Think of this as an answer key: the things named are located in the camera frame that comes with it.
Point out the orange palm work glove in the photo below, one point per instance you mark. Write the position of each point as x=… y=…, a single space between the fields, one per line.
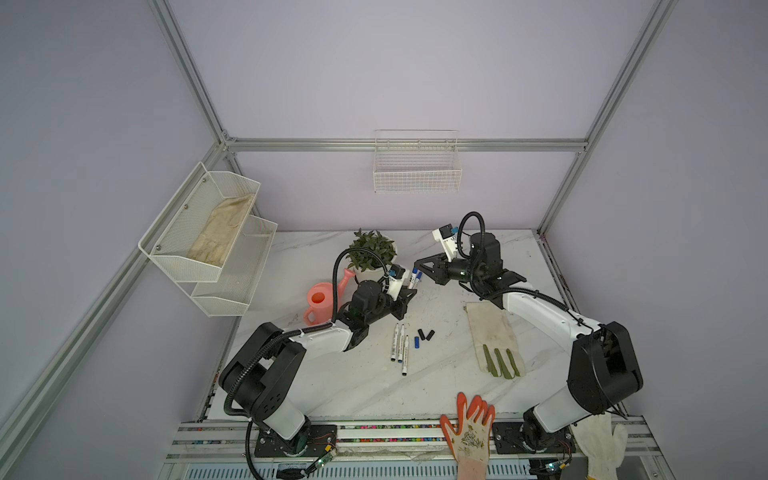
x=468 y=438

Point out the white cotton glove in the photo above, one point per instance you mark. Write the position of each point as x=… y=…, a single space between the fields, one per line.
x=603 y=443

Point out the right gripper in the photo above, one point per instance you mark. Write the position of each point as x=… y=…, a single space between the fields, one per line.
x=441 y=269

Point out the white wire wall basket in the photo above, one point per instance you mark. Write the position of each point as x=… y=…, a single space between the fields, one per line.
x=407 y=161

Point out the beige green-fingered glove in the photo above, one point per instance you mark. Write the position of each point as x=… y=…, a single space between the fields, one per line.
x=494 y=341

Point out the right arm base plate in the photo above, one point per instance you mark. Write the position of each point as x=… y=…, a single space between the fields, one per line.
x=517 y=437

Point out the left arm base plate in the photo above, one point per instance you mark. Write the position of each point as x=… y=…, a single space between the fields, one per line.
x=309 y=442

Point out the lower white mesh shelf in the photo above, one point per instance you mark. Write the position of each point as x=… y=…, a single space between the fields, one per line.
x=233 y=292

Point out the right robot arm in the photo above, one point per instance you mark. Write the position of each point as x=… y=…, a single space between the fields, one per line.
x=603 y=369

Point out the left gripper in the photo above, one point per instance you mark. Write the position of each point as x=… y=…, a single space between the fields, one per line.
x=398 y=297

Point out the potted green plant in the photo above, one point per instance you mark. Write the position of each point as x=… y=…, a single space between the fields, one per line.
x=372 y=250

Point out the pink watering can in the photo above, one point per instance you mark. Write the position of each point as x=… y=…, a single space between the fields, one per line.
x=320 y=300

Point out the white mesh shelf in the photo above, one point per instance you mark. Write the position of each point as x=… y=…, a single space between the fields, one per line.
x=171 y=236
x=233 y=292

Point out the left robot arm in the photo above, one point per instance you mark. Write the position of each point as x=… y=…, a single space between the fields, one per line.
x=257 y=380

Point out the beige glove in shelf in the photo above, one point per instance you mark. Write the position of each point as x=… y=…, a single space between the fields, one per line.
x=215 y=241

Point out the upper white mesh shelf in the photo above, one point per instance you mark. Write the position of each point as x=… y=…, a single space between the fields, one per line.
x=171 y=236

